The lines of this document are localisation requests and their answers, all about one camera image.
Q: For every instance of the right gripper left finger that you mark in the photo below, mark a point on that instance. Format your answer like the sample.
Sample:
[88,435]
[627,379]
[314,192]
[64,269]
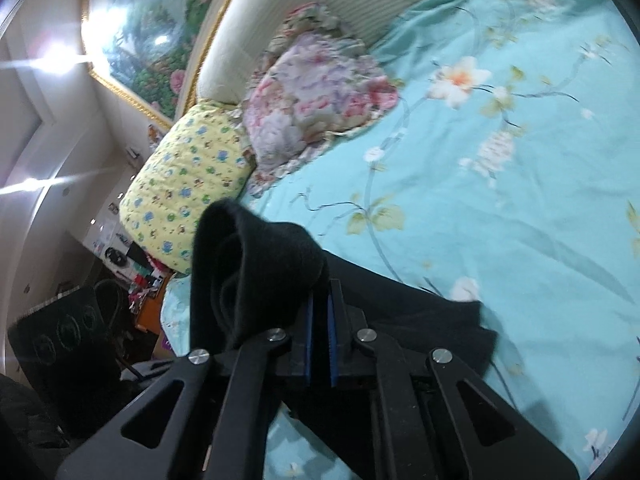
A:
[205,418]

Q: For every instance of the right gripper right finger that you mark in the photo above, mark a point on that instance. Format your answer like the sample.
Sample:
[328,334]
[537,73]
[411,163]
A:
[400,414]

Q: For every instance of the black pants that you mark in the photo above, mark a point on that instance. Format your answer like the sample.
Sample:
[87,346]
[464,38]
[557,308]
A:
[249,275]

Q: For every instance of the teal floral bed sheet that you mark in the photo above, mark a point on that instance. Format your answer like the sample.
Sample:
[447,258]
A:
[507,173]

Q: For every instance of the yellow cartoon print pillow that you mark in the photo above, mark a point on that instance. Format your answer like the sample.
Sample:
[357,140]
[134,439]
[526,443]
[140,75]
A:
[199,161]

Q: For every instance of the pink floral ruffled pillow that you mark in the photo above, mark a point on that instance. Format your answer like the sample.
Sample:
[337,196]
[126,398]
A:
[316,81]

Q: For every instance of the gold framed floral painting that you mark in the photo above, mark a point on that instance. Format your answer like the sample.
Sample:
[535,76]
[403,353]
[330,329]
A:
[149,52]

